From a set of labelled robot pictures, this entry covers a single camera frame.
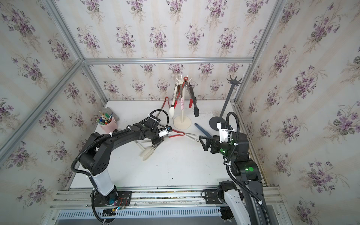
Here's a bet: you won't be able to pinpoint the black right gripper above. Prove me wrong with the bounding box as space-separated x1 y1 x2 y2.
201 133 239 162

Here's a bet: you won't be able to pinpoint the dark grey utensil rack stand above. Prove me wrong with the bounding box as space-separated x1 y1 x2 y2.
209 76 243 131

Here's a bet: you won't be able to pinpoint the small white steel tongs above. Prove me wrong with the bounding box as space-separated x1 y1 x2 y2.
185 133 201 143

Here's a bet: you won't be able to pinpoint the steel tongs red handle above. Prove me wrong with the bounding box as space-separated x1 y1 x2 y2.
156 96 171 119
140 129 186 143

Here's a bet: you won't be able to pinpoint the steel tongs white ring large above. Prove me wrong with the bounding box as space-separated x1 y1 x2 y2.
169 84 180 118

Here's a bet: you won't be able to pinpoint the black silicone tip tongs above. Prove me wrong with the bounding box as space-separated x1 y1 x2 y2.
186 82 200 117

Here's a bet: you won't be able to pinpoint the red silicone tip tongs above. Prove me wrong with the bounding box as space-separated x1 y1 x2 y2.
173 75 194 109

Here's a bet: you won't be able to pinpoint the pink cat paw tongs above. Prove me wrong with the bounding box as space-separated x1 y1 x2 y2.
180 88 185 110

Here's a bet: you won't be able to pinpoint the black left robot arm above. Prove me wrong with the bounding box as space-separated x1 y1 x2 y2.
70 109 172 198

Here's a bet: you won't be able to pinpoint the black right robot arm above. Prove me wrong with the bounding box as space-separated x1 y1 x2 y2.
199 112 272 225

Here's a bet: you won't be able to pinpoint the steel tongs cream silicone tips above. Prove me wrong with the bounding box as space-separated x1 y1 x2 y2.
140 142 162 161

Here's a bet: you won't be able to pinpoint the cream utensil rack stand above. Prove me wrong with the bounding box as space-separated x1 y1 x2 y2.
173 76 191 130

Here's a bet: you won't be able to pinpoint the pink pen holder bucket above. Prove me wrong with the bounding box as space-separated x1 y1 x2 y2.
100 118 118 134

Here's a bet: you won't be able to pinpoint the coloured pens in bucket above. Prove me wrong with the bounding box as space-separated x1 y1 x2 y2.
97 111 114 126

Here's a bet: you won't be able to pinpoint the grey sponge block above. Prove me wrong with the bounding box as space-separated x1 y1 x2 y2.
101 107 119 122

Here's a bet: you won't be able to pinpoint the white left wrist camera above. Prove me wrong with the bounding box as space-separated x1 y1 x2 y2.
157 126 173 137

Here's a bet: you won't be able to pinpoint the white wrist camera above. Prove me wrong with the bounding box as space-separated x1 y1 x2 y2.
157 126 173 137
217 122 233 143

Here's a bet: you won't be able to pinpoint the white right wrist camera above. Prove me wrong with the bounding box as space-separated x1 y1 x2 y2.
217 122 233 143

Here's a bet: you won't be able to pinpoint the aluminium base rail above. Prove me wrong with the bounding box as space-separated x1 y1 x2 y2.
42 185 293 225

